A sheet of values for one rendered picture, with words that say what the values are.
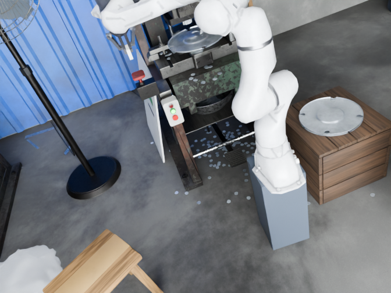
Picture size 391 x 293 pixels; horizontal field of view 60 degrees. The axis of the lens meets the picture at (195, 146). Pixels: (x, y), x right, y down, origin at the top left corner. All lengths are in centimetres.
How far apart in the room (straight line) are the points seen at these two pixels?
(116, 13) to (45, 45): 182
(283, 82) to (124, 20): 57
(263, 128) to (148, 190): 108
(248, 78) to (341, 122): 74
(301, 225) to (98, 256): 88
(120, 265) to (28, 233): 103
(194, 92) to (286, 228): 79
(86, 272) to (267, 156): 84
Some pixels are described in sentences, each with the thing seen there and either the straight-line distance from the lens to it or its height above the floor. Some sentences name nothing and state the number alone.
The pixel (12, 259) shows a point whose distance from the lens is 203.
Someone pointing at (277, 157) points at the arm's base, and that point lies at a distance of 128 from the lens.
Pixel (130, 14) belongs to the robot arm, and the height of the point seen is 112.
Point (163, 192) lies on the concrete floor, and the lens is 207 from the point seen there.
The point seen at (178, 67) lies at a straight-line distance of 177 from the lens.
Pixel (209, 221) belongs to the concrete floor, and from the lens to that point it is 185.
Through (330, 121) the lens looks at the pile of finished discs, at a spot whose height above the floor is 37.
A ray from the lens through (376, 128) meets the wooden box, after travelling 173.
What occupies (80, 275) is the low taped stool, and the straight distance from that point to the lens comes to 151.
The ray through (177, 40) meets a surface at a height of 78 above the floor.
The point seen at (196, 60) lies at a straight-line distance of 174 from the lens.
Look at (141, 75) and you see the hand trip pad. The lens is 162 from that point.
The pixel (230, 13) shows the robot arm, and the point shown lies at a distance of 104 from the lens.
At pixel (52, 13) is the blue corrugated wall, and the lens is 295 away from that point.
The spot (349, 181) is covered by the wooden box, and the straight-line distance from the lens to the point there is 184.
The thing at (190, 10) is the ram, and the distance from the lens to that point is 173.
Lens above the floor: 145
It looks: 39 degrees down
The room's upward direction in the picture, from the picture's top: 18 degrees counter-clockwise
